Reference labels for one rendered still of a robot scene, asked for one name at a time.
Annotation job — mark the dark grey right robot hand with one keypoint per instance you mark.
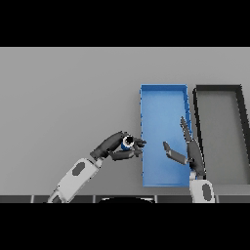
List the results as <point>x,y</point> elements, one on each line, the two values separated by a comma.
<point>194,154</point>

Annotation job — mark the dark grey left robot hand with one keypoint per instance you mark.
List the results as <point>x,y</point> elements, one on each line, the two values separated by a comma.
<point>109,145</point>

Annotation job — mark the blue pipe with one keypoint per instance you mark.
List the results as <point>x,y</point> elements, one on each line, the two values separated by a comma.
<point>127,142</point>

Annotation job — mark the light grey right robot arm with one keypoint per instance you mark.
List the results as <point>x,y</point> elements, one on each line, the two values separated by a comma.
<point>202,190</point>

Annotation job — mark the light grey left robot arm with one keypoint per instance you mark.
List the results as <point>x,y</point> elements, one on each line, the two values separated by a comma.
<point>73,178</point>

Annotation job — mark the dark grey bin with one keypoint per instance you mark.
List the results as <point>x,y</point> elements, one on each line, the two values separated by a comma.
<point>223,136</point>

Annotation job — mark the blue bin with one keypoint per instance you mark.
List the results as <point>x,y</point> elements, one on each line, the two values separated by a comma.
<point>164,136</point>

